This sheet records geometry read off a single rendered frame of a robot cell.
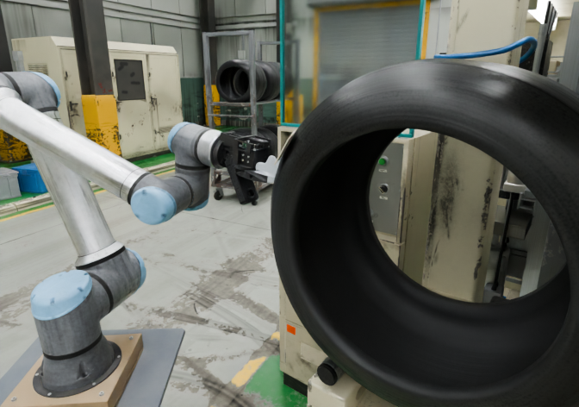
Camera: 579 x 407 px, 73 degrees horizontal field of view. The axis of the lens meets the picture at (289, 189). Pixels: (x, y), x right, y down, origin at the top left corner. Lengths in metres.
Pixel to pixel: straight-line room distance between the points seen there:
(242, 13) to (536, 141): 11.69
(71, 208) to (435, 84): 1.06
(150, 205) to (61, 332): 0.46
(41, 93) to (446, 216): 1.14
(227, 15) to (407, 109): 11.87
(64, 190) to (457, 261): 1.08
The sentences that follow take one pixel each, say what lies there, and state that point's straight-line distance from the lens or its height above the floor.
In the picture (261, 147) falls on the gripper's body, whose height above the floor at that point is 1.31.
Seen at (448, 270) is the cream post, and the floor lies 1.01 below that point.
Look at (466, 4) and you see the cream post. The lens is 0.96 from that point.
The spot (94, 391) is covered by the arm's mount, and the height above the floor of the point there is 0.66.
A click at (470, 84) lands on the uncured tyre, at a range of 0.56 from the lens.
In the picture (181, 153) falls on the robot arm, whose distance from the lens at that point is 1.02.
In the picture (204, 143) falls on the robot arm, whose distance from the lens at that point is 0.95.
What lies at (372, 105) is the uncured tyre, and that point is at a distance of 0.59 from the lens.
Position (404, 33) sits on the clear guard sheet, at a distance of 1.37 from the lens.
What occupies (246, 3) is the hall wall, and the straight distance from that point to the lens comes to 12.04.
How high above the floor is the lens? 1.47
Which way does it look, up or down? 16 degrees down
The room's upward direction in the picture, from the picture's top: straight up
